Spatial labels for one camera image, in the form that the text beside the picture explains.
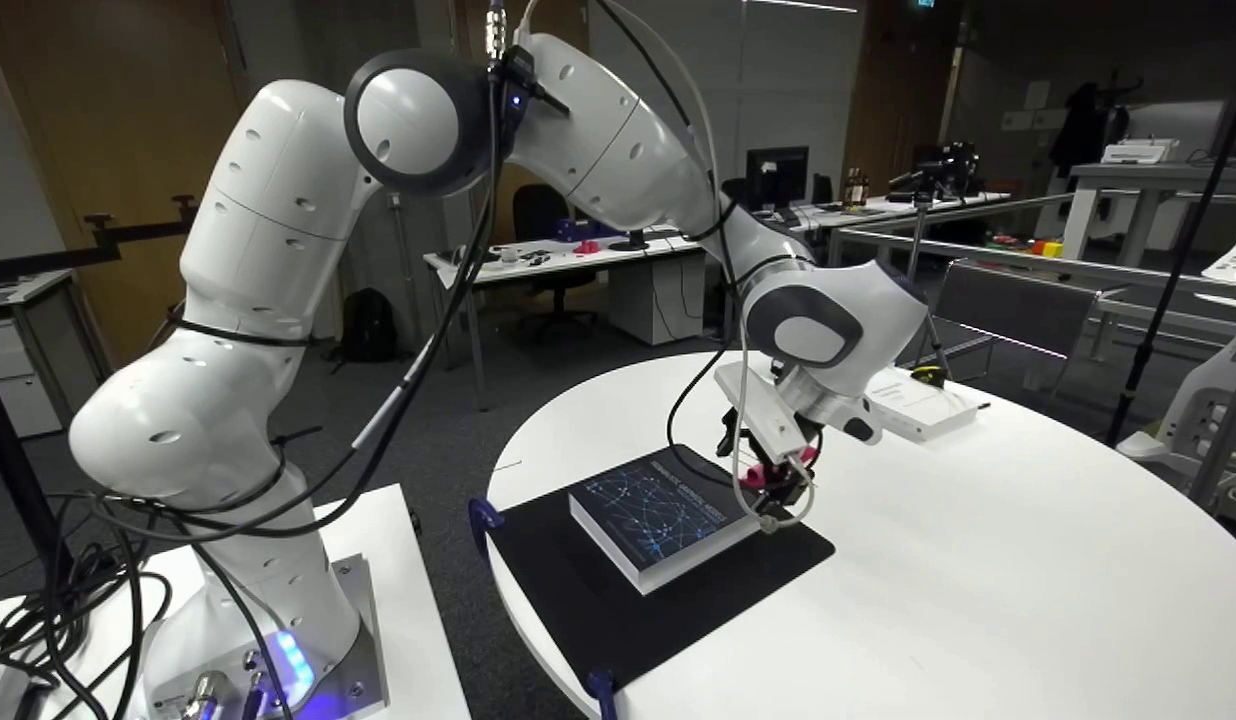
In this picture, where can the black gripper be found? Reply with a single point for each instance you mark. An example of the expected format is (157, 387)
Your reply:
(760, 455)

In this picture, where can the dark blue star-map book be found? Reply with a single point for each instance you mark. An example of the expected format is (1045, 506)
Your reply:
(663, 512)

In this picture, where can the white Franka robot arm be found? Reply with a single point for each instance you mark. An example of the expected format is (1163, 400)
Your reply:
(271, 255)

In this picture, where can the white robot base platform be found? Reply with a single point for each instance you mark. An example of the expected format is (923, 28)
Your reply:
(402, 612)

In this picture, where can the white flat book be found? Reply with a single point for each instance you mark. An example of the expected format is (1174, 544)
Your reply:
(923, 404)

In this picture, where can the small yellow black object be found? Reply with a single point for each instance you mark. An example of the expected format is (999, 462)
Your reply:
(929, 375)

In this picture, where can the black rectangular mat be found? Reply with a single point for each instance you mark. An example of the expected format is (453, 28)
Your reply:
(602, 612)

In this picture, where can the blue clamp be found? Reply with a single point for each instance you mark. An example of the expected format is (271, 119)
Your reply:
(602, 696)
(482, 521)

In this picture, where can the grey panel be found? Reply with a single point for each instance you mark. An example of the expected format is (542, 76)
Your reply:
(1017, 307)

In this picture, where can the black computer monitor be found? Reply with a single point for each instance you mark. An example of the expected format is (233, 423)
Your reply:
(778, 175)

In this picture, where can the black backpack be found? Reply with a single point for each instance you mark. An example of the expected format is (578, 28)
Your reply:
(371, 327)

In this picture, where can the black slanted boom pole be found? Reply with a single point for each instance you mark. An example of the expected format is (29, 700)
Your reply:
(1182, 255)

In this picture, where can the grey metal frame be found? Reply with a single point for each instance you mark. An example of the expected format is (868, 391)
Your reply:
(1040, 255)

